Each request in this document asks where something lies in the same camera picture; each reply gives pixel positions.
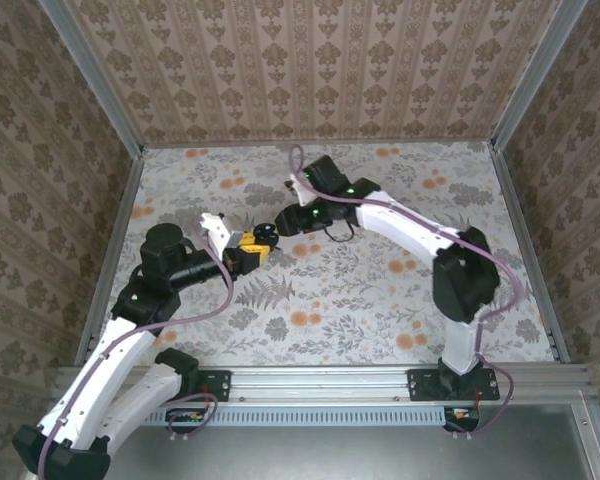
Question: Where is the aluminium frame bar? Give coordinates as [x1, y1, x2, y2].
[572, 403, 600, 480]

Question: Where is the black earbud charging case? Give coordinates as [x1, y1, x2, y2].
[252, 222, 278, 245]

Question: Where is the black controller board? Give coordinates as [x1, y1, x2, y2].
[165, 407, 206, 435]
[443, 405, 481, 434]

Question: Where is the aluminium table side rail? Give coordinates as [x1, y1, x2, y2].
[74, 149, 145, 369]
[489, 142, 572, 362]

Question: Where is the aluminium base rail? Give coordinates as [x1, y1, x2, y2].
[54, 363, 597, 407]

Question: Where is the thin black cable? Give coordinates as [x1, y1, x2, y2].
[323, 222, 357, 245]

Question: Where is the aluminium frame post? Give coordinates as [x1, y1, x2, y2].
[37, 0, 145, 159]
[490, 0, 590, 151]

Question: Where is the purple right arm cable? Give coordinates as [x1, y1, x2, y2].
[288, 144, 525, 441]

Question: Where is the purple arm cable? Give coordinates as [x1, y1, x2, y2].
[288, 144, 525, 441]
[35, 222, 234, 480]

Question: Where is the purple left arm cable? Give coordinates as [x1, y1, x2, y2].
[35, 222, 234, 480]

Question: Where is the grey metal plate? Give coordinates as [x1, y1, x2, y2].
[104, 404, 581, 480]

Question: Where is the white slotted cable tray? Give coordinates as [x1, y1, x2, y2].
[144, 403, 447, 427]

